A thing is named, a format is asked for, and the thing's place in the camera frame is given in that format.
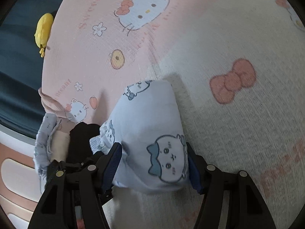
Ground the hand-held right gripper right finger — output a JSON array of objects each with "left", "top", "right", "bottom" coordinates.
[{"left": 186, "top": 142, "right": 278, "bottom": 229}]

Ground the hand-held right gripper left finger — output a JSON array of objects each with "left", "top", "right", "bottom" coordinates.
[{"left": 27, "top": 143, "right": 123, "bottom": 229}]

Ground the white cartoon print pajama garment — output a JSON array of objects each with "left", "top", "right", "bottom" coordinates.
[{"left": 89, "top": 79, "right": 191, "bottom": 195}]

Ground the black cloth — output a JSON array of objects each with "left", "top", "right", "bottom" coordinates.
[{"left": 68, "top": 123, "right": 102, "bottom": 164}]

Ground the grey printed cloth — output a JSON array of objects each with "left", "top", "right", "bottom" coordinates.
[{"left": 33, "top": 113, "right": 63, "bottom": 196}]

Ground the pink and white furniture panel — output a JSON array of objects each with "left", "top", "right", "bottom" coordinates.
[{"left": 0, "top": 124, "right": 48, "bottom": 222}]

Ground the dark blue cushion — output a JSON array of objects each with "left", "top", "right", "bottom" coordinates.
[{"left": 0, "top": 0, "right": 72, "bottom": 139}]

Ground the pink cartoon cat printed blanket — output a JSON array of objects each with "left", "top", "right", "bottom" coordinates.
[{"left": 38, "top": 0, "right": 305, "bottom": 229}]

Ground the yellow plush toy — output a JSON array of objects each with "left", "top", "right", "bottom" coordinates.
[{"left": 35, "top": 13, "right": 54, "bottom": 58}]

